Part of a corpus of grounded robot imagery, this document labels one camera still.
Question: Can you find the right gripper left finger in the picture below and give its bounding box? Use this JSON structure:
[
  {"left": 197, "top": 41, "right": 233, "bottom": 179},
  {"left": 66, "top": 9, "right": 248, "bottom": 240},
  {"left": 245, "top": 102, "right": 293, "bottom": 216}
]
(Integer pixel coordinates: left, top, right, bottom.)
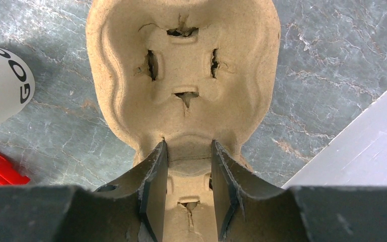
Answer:
[{"left": 0, "top": 141, "right": 168, "bottom": 241}]

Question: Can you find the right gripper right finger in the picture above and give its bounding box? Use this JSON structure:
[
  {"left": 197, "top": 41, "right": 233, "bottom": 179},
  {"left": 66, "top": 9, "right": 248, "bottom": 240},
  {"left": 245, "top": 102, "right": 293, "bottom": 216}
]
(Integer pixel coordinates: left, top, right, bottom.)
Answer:
[{"left": 211, "top": 141, "right": 387, "bottom": 241}]

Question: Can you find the single brown pulp cup carrier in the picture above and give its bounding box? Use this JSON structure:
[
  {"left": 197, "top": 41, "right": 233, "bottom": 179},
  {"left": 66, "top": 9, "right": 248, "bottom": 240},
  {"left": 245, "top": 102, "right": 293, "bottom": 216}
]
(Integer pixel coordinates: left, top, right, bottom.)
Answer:
[{"left": 86, "top": 1, "right": 281, "bottom": 241}]

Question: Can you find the white paper coffee cup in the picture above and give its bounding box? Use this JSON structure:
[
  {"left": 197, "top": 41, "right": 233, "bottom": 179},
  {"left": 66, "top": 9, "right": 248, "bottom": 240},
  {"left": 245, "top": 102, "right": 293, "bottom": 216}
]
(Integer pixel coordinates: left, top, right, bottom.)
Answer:
[{"left": 0, "top": 48, "right": 35, "bottom": 124}]

